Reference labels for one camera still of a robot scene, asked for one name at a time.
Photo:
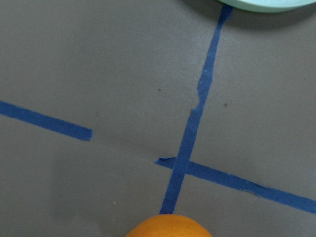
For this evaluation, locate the orange fruit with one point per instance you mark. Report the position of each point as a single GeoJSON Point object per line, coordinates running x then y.
{"type": "Point", "coordinates": [169, 225]}

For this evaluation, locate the light green plate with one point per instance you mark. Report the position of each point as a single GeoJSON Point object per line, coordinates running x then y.
{"type": "Point", "coordinates": [267, 6]}

